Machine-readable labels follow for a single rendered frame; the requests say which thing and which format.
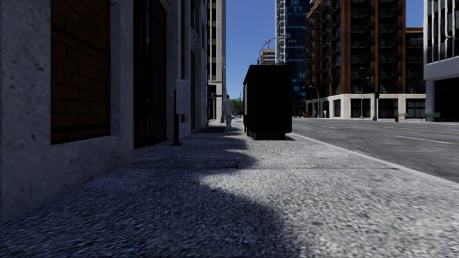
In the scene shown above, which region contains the grey stone and brick building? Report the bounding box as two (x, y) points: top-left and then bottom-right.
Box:
(0, 0), (209, 223)

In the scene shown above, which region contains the grey street lamp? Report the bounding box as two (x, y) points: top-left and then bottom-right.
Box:
(309, 85), (320, 118)
(257, 36), (284, 66)

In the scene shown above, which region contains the pale concrete tower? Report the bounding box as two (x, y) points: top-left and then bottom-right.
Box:
(207, 0), (227, 121)

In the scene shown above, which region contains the white concrete and glass building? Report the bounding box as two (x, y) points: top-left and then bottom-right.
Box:
(423, 0), (459, 122)

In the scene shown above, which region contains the white box on a post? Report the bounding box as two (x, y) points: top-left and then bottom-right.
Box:
(170, 79), (191, 146)

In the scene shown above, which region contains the red brick building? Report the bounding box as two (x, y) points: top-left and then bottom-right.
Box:
(305, 0), (427, 119)

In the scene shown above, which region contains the person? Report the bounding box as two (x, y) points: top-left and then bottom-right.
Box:
(223, 94), (234, 128)

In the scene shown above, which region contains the traffic light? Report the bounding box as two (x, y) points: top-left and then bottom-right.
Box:
(372, 91), (381, 121)

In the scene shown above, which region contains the black bus shelter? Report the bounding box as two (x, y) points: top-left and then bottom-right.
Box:
(243, 64), (293, 141)

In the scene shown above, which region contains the tan brick building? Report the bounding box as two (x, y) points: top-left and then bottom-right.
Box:
(259, 48), (276, 66)

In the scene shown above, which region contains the glass tower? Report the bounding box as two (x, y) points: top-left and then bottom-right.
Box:
(275, 0), (320, 116)

